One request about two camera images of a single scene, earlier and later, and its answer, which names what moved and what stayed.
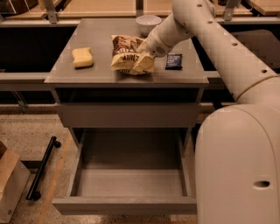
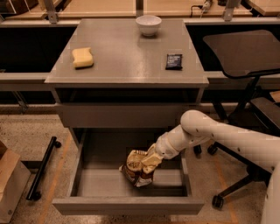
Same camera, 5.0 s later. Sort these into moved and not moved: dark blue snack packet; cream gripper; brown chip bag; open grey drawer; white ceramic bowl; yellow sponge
Moved: brown chip bag; cream gripper
Not moved: open grey drawer; yellow sponge; white ceramic bowl; dark blue snack packet
